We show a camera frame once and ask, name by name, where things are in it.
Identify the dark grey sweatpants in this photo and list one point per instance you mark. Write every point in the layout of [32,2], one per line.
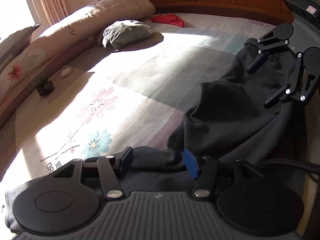
[252,201]

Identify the pink floral folded quilt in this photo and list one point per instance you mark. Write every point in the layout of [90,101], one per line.
[83,23]

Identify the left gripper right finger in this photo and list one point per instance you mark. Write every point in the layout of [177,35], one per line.
[204,170]

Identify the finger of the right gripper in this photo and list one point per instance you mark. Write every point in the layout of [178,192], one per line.
[266,48]
[303,83]

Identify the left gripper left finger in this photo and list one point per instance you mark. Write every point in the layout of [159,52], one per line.
[112,169]

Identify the grey bundled cloth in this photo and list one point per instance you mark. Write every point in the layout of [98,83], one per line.
[123,33]

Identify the grey floral pillow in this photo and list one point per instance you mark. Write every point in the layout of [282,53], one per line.
[15,43]

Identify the white earbud case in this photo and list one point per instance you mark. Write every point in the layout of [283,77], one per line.
[66,72]

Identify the black hair claw clip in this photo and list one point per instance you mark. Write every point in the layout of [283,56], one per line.
[45,87]

